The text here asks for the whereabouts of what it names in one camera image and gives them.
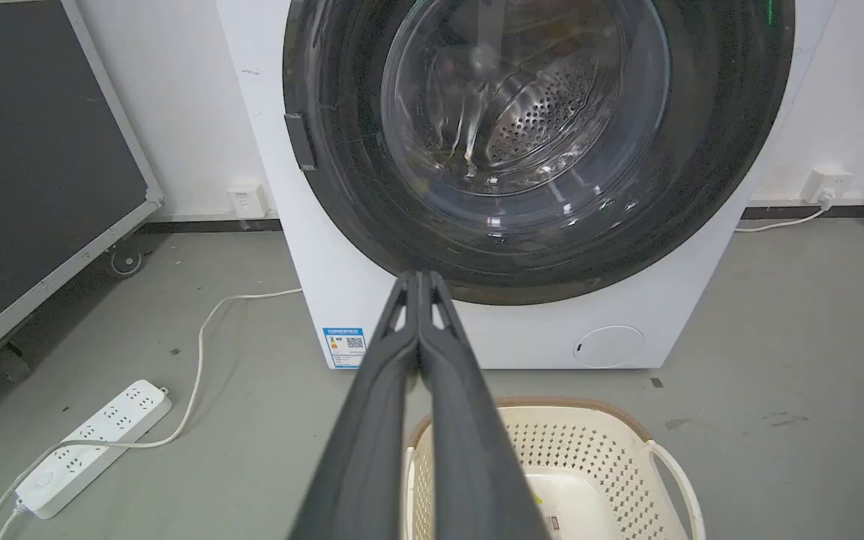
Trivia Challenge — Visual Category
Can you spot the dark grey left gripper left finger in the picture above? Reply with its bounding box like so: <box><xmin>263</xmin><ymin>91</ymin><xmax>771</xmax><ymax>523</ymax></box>
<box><xmin>289</xmin><ymin>271</ymin><xmax>422</xmax><ymax>540</ymax></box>

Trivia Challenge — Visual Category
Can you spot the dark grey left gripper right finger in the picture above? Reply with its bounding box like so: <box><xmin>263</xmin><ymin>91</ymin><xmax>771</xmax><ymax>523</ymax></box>
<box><xmin>417</xmin><ymin>271</ymin><xmax>551</xmax><ymax>540</ymax></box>

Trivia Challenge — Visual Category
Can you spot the white front-load washing machine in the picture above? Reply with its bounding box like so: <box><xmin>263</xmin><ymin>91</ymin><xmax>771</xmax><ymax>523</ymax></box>
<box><xmin>214</xmin><ymin>0</ymin><xmax>839</xmax><ymax>371</ymax></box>

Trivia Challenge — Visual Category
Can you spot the round black washing machine door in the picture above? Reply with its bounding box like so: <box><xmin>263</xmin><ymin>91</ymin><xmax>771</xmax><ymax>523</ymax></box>
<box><xmin>283</xmin><ymin>0</ymin><xmax>796</xmax><ymax>306</ymax></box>

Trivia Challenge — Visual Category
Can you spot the blue energy label sticker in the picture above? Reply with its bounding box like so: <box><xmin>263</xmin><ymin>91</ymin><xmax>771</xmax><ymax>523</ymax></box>
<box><xmin>322</xmin><ymin>327</ymin><xmax>368</xmax><ymax>369</ymax></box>

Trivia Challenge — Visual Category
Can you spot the cream perforated laundry basket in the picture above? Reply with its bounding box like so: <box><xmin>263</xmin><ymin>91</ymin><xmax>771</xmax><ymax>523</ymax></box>
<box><xmin>402</xmin><ymin>397</ymin><xmax>706</xmax><ymax>540</ymax></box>

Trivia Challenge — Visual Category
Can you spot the white power strip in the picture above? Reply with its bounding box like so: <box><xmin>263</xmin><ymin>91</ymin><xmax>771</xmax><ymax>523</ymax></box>
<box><xmin>14</xmin><ymin>379</ymin><xmax>173</xmax><ymax>520</ymax></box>

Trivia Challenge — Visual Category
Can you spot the grey caster wheel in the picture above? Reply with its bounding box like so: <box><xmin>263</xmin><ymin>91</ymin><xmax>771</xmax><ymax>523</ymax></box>
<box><xmin>109</xmin><ymin>244</ymin><xmax>145</xmax><ymax>278</ymax></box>

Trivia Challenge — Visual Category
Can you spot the black caster wheel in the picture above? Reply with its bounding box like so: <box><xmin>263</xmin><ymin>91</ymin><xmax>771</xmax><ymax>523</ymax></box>
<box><xmin>0</xmin><ymin>343</ymin><xmax>31</xmax><ymax>383</ymax></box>

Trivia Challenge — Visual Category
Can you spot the white power strip cable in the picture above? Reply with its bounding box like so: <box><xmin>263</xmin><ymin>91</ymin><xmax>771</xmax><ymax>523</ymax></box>
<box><xmin>0</xmin><ymin>288</ymin><xmax>304</xmax><ymax>540</ymax></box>

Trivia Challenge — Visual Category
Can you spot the white wall plug with cable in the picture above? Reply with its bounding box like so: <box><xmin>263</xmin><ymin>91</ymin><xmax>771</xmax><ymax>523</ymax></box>
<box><xmin>734</xmin><ymin>201</ymin><xmax>834</xmax><ymax>233</ymax></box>

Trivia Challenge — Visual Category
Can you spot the black panel with metal frame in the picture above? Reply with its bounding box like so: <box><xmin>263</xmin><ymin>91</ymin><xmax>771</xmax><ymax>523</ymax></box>
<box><xmin>0</xmin><ymin>0</ymin><xmax>166</xmax><ymax>382</ymax></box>

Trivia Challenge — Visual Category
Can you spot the white wall socket with plug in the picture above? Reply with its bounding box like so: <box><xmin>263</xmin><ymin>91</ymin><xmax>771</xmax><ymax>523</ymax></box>
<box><xmin>802</xmin><ymin>169</ymin><xmax>854</xmax><ymax>206</ymax></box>

